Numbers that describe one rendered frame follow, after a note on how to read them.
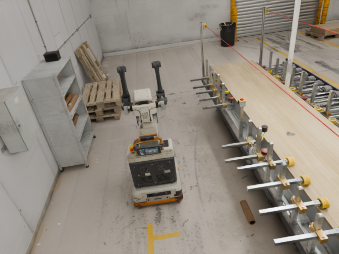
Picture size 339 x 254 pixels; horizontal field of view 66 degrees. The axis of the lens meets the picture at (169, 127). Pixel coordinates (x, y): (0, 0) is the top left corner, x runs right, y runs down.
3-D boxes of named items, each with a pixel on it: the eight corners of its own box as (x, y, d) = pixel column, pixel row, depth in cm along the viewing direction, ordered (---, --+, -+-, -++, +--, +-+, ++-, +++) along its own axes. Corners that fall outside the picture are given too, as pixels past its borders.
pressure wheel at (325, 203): (322, 199, 194) (316, 196, 202) (323, 210, 194) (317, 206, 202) (330, 198, 194) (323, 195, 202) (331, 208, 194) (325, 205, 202)
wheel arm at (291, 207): (260, 216, 196) (260, 212, 194) (258, 212, 199) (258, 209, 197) (325, 205, 197) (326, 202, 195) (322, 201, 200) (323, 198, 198)
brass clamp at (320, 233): (319, 244, 173) (320, 240, 170) (307, 227, 184) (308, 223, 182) (328, 243, 173) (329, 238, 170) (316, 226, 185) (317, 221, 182)
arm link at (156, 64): (151, 63, 306) (159, 61, 306) (151, 61, 318) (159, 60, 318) (157, 99, 323) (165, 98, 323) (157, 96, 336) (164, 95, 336)
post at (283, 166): (277, 205, 236) (283, 164, 211) (275, 202, 239) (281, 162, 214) (280, 204, 236) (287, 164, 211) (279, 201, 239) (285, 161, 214)
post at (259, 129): (256, 166, 276) (258, 128, 251) (254, 164, 279) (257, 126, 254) (259, 166, 277) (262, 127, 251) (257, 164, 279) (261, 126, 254)
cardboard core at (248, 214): (248, 220, 292) (239, 200, 318) (248, 225, 296) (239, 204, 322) (256, 219, 292) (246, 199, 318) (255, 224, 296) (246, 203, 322)
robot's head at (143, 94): (151, 99, 305) (150, 87, 308) (133, 102, 305) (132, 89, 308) (152, 102, 319) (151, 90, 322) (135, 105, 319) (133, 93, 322)
